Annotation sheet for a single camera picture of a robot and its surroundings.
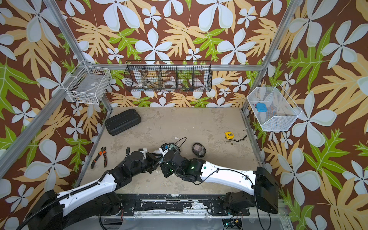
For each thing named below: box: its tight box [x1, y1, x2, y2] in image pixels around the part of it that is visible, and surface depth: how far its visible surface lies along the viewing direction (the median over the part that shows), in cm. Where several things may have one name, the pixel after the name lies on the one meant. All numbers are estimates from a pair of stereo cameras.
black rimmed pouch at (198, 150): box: [191, 142, 207, 159], surface depth 95 cm
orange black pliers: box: [90, 146, 108, 169], surface depth 94 cm
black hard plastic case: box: [104, 108, 142, 136], surface depth 107 cm
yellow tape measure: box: [225, 131, 235, 140], surface depth 103 cm
